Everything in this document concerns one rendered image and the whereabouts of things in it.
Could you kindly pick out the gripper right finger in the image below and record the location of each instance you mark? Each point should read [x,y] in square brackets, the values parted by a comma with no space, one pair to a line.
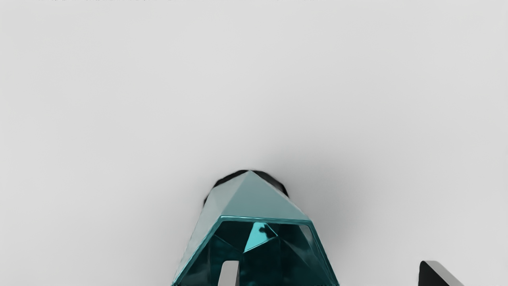
[434,276]

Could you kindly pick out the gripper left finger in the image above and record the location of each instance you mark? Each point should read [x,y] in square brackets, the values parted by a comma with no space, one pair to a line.
[229,275]

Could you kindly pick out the teal faceted mug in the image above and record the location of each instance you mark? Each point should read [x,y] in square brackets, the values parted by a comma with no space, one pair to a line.
[254,202]

